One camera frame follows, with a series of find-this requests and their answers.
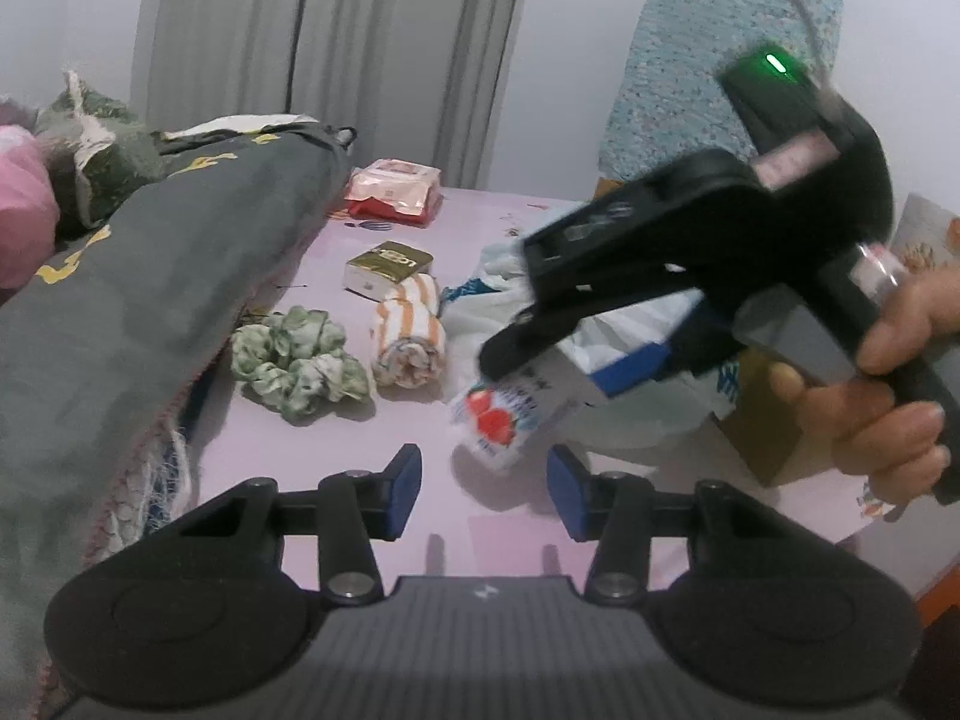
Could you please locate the white plastic bag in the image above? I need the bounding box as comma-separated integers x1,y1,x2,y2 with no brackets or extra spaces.
439,236,742,458

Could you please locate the green floral scrunchie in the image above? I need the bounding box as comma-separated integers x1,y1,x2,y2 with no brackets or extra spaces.
229,305,372,422

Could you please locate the orange striped rolled towel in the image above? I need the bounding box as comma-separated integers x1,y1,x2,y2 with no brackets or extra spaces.
370,274,449,389

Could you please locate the grey curtain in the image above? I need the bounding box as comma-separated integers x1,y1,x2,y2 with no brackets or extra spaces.
131,0,533,192

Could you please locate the blue checkered mattress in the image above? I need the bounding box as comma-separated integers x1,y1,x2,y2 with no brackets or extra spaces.
86,360,226,565

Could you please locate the white bed sheet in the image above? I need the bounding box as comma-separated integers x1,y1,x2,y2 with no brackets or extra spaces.
161,112,320,143

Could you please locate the strawberry print tissue packet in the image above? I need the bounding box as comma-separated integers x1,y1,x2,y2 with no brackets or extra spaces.
448,371,575,475

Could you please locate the pink plush cushion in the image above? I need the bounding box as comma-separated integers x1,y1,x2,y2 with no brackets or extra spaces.
0,124,61,290

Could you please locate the gold tissue packet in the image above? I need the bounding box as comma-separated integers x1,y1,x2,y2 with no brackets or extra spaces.
343,240,436,302

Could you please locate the person's right hand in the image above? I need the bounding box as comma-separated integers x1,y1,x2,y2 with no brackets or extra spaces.
772,266,960,505

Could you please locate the white printed box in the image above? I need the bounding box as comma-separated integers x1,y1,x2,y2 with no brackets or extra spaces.
892,193,960,275

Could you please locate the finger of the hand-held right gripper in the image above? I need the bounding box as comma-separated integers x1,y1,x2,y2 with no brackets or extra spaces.
478,274,700,385
523,193,677,308

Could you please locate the grey blanket with yellow prints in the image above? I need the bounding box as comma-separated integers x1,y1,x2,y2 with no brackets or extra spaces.
0,124,358,720

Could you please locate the green leaf print pillow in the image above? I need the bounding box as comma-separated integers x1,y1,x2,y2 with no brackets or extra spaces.
34,71,181,232

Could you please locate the pink wet wipes pack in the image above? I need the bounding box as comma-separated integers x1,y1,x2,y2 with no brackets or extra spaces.
349,157,443,215

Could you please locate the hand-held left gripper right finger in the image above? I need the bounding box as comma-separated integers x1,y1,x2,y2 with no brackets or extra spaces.
546,444,788,607

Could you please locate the brown cardboard box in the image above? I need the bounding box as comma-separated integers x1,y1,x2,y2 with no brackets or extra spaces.
712,390,808,488

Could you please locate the teal shaggy rug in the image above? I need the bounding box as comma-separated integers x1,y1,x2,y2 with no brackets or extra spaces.
600,0,845,182

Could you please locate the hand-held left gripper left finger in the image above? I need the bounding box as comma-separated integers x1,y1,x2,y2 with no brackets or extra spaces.
180,442,422,608

